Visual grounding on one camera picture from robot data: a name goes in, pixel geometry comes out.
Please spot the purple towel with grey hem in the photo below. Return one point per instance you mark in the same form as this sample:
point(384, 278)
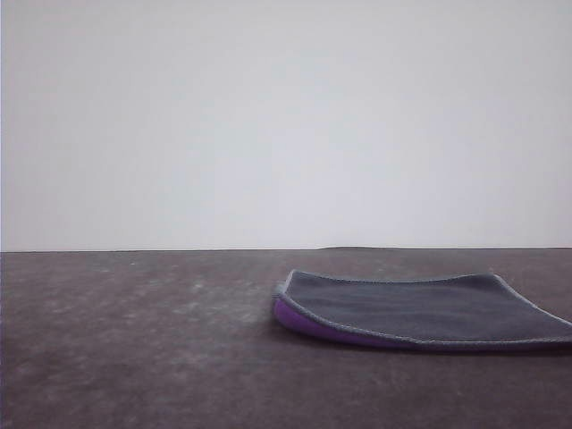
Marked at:
point(402, 308)

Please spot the grey table cloth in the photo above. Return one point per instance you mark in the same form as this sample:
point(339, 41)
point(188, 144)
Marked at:
point(134, 348)

